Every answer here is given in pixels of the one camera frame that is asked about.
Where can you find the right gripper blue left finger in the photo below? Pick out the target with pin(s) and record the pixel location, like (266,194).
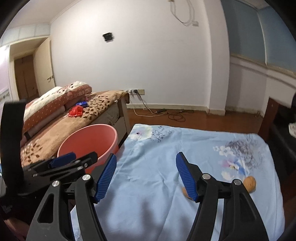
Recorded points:
(103,176)

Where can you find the black wall socket box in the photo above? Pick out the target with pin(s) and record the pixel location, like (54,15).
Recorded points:
(108,37)

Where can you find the red plastic bag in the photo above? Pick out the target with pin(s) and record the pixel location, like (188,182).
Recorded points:
(76,111)

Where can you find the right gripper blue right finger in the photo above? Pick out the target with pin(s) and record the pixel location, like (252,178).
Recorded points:
(189,174)

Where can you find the red dotted folded quilt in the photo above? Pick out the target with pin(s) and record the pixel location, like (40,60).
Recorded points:
(40,108)

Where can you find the wooden door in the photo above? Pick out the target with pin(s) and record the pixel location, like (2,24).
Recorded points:
(25,78)

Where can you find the pink plastic trash bin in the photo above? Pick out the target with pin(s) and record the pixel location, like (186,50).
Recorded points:
(99,138)

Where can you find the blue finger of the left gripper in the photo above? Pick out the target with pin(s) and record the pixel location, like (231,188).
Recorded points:
(43,168)
(63,160)

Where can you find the brown walnut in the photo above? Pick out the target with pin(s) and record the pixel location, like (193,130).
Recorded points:
(184,191)
(250,184)

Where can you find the crumpled white cloth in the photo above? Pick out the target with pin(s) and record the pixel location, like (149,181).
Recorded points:
(292,129)

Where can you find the brown leaf pattern bed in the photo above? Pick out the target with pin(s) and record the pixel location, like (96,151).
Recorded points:
(107,107)

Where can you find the wall power strip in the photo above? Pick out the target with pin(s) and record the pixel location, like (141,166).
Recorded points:
(136,91)

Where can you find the blue small packet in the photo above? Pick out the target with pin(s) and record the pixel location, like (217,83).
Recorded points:
(84,104)

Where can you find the light blue floral tablecloth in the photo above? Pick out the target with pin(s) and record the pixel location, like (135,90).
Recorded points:
(162,174)

